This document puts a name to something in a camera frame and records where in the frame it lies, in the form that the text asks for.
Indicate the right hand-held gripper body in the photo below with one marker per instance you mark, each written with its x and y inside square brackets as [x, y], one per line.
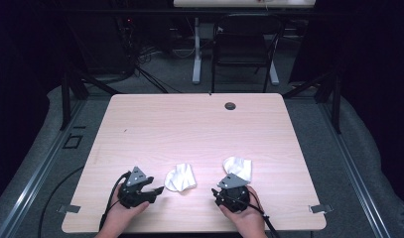
[235, 196]

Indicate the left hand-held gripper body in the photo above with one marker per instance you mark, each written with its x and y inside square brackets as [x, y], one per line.
[133, 195]

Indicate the white sock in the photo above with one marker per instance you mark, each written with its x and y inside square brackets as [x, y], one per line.
[180, 178]
[240, 167]

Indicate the person's left hand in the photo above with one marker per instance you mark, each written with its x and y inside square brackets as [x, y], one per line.
[121, 216]

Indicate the person's right hand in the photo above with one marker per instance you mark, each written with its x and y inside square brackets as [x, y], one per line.
[249, 218]

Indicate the black tape square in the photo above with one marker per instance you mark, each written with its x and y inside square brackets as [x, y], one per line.
[72, 147]

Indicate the black tape strip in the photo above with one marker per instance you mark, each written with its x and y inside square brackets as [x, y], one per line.
[79, 127]

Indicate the round table grommet hole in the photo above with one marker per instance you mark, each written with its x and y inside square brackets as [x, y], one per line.
[230, 106]

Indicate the black metal stand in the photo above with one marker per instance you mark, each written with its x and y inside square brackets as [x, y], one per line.
[336, 105]
[66, 99]

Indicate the white desk leg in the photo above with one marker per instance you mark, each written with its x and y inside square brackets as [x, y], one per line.
[274, 74]
[197, 59]

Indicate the black folding chair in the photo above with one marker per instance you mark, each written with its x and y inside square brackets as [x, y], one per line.
[244, 49]

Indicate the black equipment cabinet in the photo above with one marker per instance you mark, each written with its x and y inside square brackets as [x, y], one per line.
[100, 43]

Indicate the dark curtain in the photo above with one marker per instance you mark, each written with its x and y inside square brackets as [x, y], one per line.
[375, 66]
[21, 82]

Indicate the white desk top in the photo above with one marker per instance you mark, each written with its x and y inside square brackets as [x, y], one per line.
[244, 3]

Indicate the grey metal table bracket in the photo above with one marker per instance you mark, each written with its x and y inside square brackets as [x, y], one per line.
[320, 208]
[69, 209]

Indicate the aluminium floor rail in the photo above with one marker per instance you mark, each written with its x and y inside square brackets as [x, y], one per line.
[355, 175]
[34, 185]

